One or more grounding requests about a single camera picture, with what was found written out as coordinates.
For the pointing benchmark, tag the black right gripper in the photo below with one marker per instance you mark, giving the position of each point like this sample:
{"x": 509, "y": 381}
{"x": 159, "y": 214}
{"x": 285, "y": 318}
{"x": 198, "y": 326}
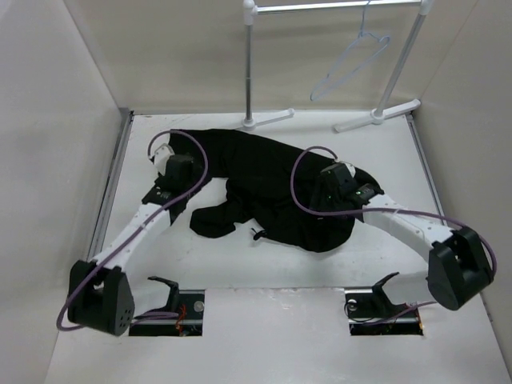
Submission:
{"x": 320, "y": 189}

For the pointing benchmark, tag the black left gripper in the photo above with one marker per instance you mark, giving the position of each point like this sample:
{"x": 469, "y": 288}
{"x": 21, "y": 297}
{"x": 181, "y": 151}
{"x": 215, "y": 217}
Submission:
{"x": 159, "y": 179}

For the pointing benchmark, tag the black trousers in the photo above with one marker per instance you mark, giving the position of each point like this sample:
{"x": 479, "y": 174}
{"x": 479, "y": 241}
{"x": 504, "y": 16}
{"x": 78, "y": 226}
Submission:
{"x": 266, "y": 181}

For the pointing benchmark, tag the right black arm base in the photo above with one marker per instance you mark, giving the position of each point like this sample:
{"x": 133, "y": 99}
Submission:
{"x": 371, "y": 313}

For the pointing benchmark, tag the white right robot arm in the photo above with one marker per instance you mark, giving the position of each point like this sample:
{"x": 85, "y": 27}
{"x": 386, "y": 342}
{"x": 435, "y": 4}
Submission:
{"x": 459, "y": 265}

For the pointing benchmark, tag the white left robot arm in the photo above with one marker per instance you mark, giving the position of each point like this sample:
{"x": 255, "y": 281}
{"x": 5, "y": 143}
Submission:
{"x": 103, "y": 294}

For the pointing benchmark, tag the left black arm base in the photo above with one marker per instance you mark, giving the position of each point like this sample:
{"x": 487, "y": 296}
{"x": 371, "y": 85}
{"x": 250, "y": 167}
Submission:
{"x": 181, "y": 316}

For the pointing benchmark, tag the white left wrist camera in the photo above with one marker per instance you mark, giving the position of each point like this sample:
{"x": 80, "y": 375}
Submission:
{"x": 161, "y": 156}

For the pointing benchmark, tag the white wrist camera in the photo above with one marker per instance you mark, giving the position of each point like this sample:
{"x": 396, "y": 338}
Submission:
{"x": 350, "y": 167}
{"x": 161, "y": 156}

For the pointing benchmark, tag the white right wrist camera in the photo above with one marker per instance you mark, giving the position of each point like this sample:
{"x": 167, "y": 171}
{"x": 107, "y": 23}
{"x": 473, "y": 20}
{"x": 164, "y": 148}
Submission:
{"x": 350, "y": 167}

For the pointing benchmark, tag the left aluminium table rail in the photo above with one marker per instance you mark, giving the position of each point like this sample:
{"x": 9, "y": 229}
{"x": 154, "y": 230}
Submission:
{"x": 108, "y": 195}

